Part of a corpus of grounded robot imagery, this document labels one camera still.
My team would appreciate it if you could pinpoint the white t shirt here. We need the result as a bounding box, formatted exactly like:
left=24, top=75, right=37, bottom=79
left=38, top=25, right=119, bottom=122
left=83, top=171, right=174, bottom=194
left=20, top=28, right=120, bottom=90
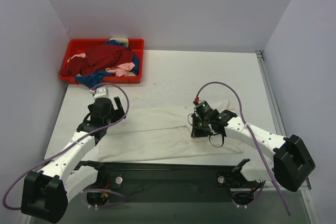
left=98, top=106, right=244, bottom=162

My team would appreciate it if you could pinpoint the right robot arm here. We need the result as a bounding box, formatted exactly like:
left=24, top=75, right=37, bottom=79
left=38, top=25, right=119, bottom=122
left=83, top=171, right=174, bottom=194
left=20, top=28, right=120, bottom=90
left=192, top=101, right=316, bottom=192

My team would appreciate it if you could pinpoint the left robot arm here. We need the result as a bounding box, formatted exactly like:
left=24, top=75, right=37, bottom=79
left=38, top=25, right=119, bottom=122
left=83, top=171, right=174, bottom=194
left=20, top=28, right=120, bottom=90
left=20, top=97, right=125, bottom=223

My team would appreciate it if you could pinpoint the blue garment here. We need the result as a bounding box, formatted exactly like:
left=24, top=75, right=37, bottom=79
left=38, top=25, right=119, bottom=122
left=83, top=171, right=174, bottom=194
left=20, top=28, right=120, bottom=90
left=74, top=39, right=141, bottom=91

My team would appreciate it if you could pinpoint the dark red garment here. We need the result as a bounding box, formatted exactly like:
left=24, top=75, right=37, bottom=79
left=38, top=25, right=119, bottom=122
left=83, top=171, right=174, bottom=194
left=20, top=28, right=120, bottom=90
left=60, top=44, right=134, bottom=77

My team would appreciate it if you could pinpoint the red plastic bin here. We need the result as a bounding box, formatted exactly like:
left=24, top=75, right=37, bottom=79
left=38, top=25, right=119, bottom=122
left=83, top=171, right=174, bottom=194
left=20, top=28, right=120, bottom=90
left=58, top=38, right=145, bottom=85

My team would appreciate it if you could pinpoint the beige garment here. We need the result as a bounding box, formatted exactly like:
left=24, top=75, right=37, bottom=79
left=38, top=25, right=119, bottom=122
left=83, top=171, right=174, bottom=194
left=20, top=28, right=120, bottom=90
left=109, top=37, right=129, bottom=47

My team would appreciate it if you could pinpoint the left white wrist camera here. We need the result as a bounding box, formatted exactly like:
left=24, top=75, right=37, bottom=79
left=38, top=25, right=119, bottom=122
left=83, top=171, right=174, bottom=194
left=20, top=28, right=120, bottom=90
left=90, top=86, right=109, bottom=100

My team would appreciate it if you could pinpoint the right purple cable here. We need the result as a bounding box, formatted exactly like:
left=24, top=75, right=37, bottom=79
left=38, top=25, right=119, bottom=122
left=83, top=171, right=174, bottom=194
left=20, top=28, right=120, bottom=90
left=193, top=81, right=292, bottom=217

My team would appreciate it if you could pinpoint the aluminium front rail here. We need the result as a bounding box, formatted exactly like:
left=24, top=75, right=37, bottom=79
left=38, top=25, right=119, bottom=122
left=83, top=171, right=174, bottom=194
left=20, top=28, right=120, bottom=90
left=28, top=167, right=312, bottom=192

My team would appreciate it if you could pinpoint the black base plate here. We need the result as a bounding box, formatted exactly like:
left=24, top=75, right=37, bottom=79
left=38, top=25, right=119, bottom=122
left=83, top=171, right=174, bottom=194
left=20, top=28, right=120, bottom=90
left=76, top=161, right=263, bottom=207

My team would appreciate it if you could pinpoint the aluminium side rail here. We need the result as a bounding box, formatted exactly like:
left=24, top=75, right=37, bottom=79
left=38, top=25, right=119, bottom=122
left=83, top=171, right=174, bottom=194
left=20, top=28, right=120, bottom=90
left=255, top=50, right=289, bottom=136

